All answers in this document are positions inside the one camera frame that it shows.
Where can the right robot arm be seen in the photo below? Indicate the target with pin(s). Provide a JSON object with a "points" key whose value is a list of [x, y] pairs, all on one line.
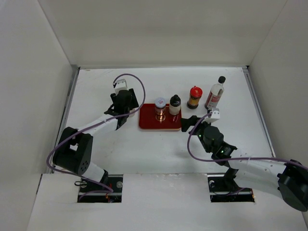
{"points": [[286, 179]]}

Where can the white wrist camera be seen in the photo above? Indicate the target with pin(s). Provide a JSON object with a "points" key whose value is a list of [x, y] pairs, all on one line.
{"points": [[119, 85], [215, 116]]}

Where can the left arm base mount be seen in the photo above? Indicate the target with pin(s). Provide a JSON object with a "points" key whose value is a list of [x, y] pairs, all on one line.
{"points": [[109, 191]]}

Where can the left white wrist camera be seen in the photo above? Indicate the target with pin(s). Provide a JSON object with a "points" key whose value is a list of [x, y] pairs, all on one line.
{"points": [[119, 85]]}

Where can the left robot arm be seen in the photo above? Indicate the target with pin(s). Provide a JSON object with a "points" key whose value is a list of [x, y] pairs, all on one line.
{"points": [[74, 154]]}

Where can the red-cap dark sauce bottle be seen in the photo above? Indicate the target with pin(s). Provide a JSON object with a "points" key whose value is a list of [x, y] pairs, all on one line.
{"points": [[194, 97]]}

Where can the red lacquer tray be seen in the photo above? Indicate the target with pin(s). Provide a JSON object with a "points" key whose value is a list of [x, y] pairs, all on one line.
{"points": [[149, 120]]}

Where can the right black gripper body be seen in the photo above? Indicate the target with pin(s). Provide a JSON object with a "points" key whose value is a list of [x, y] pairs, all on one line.
{"points": [[200, 134]]}

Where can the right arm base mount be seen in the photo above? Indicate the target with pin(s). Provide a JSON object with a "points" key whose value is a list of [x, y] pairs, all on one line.
{"points": [[223, 189]]}

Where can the white-lid seasoning jar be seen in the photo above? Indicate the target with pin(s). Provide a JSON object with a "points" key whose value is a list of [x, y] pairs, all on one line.
{"points": [[160, 109]]}

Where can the tall vinegar bottle black cap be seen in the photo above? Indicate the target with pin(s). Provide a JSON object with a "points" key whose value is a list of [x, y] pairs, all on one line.
{"points": [[215, 94]]}

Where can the black-cap white salt bottle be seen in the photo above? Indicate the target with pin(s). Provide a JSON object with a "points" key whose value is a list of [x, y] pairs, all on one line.
{"points": [[174, 105]]}

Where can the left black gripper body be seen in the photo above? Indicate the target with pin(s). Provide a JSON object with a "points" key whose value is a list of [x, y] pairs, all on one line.
{"points": [[133, 103]]}

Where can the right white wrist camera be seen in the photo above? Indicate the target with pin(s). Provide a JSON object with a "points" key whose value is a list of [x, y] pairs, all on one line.
{"points": [[215, 116]]}

